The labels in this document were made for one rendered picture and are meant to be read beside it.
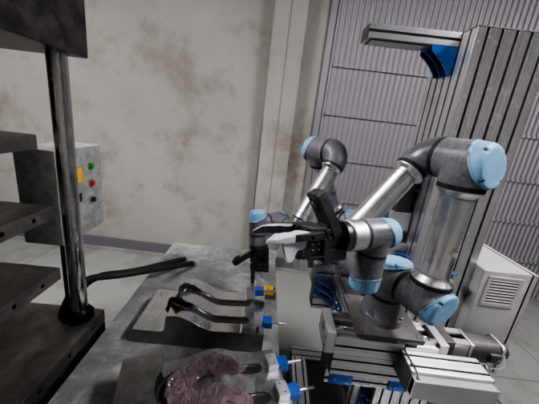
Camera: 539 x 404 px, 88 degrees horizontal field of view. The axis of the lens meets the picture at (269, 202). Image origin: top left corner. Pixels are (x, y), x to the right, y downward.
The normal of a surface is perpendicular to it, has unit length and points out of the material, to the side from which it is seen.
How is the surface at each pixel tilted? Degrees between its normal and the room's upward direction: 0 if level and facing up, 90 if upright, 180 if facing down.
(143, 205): 90
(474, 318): 90
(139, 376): 0
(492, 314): 90
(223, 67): 90
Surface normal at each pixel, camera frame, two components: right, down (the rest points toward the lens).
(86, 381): 0.11, -0.95
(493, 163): 0.41, 0.17
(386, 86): -0.04, 0.27
